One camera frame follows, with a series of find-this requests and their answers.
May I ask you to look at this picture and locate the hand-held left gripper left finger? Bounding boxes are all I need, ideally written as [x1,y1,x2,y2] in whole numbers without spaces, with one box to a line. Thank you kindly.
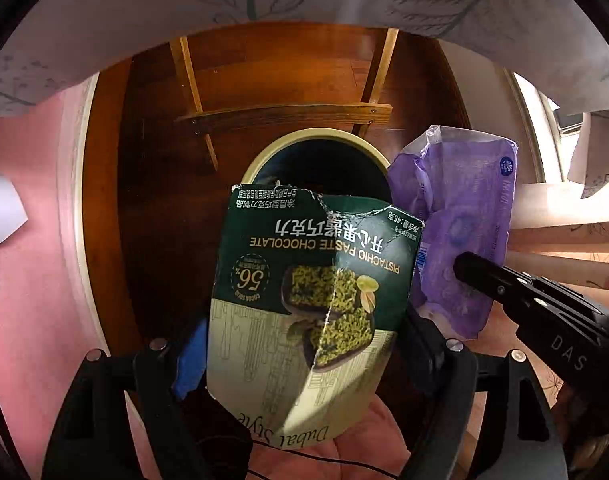
[44,310,255,480]

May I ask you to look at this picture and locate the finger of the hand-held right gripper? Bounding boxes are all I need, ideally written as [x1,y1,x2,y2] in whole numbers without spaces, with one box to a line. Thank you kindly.
[453,252,609,322]

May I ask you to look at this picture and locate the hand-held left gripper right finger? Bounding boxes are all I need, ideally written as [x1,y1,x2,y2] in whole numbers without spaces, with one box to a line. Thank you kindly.
[399,305,570,480]

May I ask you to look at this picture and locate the purple plastic wrapper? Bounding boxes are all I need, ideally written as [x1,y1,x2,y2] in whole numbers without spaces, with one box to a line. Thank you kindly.
[387,125,519,340]

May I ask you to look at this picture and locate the green chocolate box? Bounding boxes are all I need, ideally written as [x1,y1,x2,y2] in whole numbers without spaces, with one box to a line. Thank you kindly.
[206,183,429,453]

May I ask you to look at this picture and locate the cream-rimmed trash bin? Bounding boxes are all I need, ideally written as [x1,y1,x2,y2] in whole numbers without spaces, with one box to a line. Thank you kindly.
[242,129,392,211]

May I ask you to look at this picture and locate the wooden table frame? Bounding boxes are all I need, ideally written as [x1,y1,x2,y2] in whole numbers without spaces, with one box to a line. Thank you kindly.
[169,27,400,173]

